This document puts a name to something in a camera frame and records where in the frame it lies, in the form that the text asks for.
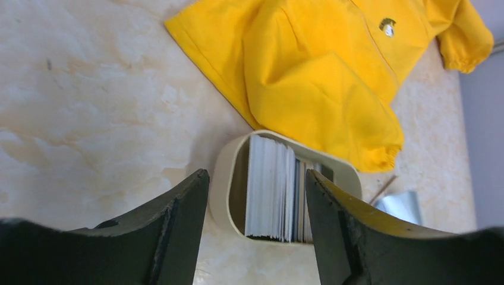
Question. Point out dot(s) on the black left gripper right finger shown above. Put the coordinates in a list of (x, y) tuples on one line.
[(356, 243)]

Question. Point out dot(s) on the beige card holder wallet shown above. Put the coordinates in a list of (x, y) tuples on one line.
[(403, 205)]

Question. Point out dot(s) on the stack of cards in tray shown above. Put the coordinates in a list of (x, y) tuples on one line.
[(276, 204)]

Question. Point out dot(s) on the yellow jacket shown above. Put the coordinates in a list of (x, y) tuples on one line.
[(324, 73)]

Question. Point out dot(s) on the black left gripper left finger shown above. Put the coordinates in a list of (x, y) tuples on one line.
[(155, 243)]

